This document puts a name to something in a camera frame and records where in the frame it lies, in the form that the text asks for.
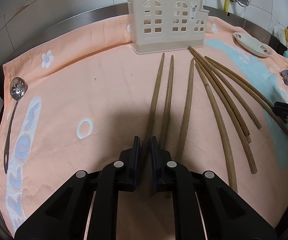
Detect white floral dish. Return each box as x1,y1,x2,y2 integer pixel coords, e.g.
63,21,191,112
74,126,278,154
232,32,273,58

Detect peach printed towel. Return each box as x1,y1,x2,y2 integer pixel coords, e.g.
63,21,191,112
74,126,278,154
0,16,288,239

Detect right water valve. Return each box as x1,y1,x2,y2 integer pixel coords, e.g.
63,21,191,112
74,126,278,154
236,0,250,7

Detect beige plastic utensil holder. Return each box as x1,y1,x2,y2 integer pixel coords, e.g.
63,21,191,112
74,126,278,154
127,0,209,54

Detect metal slotted spoon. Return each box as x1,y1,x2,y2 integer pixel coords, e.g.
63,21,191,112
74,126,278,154
3,77,28,174

